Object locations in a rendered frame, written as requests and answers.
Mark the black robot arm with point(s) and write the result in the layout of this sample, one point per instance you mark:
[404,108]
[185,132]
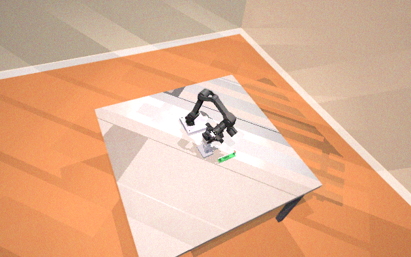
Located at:
[229,118]

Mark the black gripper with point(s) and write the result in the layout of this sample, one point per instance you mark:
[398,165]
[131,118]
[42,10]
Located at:
[216,131]

